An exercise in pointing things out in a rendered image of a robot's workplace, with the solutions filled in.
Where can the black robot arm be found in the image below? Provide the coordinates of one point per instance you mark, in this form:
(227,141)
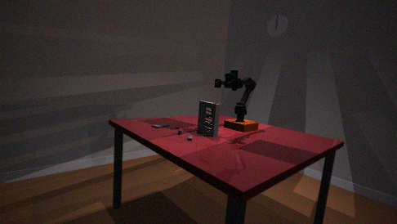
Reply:
(240,108)

